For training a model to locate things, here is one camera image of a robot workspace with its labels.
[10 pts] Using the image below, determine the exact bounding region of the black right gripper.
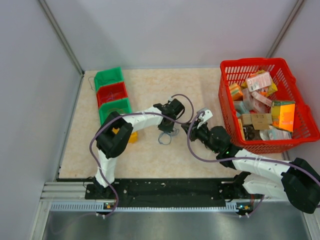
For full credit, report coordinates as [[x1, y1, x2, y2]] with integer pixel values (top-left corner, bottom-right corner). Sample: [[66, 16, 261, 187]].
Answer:
[[181, 119, 220, 154]]

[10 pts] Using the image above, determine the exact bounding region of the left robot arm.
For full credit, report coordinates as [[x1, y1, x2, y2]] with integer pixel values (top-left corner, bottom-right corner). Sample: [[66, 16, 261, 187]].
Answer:
[[94, 98, 185, 199]]

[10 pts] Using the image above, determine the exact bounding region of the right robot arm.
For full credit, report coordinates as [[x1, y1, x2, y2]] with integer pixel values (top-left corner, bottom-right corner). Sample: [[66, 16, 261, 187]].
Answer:
[[181, 123, 320, 214]]

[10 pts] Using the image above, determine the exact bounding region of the yellow storage bin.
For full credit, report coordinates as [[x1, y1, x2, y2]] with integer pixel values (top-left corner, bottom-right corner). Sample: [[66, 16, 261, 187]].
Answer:
[[112, 128, 138, 144]]

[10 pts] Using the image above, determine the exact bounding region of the near green storage bin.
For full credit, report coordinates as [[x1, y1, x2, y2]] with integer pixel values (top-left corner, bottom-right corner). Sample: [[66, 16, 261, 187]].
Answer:
[[98, 97, 132, 125]]

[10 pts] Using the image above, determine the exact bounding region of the green storage bin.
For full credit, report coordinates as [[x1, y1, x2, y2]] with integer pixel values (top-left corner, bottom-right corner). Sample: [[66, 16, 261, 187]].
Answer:
[[98, 97, 132, 125], [94, 67, 124, 92]]

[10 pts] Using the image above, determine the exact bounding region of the yellow Kamenoko sponge pack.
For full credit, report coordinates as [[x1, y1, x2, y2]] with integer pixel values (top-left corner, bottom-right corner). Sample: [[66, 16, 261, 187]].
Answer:
[[237, 118, 244, 135]]

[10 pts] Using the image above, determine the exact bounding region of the light blue sponge pack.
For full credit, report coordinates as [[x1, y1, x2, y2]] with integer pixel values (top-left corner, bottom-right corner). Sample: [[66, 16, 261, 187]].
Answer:
[[233, 101, 249, 115]]

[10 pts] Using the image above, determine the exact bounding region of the orange sponge box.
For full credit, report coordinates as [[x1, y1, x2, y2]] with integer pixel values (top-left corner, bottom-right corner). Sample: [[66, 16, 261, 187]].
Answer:
[[229, 83, 243, 101]]

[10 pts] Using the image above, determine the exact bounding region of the red storage bin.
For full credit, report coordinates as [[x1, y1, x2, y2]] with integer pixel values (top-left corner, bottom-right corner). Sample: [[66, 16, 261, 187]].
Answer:
[[96, 81, 128, 108]]

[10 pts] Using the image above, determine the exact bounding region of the far green storage bin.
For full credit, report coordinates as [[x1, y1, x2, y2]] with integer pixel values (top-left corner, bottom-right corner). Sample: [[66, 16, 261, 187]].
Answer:
[[94, 67, 124, 92]]

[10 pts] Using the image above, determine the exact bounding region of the brown cardboard sponge pack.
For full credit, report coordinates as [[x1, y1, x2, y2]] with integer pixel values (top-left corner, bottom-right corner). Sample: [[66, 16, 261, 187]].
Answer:
[[240, 113, 273, 130]]

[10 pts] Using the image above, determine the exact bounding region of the white Kamenoko sponge pack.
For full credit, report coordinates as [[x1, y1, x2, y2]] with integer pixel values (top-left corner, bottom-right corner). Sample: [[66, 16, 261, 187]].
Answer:
[[251, 91, 272, 107]]

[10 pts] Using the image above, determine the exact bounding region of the white pink sponge pack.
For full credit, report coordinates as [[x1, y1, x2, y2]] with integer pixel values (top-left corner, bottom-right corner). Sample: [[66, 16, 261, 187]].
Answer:
[[245, 71, 272, 92]]

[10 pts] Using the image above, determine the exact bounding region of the yellow snack bag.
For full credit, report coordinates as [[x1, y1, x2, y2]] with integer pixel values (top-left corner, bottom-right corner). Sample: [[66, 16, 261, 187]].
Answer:
[[265, 82, 278, 97]]

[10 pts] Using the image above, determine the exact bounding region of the yellow green sponge box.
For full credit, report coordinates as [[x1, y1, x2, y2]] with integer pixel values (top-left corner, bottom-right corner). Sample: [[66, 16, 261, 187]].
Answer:
[[270, 100, 296, 133]]

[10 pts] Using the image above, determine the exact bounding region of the red plastic shopping basket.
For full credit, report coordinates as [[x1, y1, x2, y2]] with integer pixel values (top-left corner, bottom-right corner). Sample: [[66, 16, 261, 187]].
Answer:
[[218, 57, 320, 155]]

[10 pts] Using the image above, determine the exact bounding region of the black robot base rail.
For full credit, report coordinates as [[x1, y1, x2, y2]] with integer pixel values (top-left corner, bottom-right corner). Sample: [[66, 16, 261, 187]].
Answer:
[[84, 171, 266, 208]]

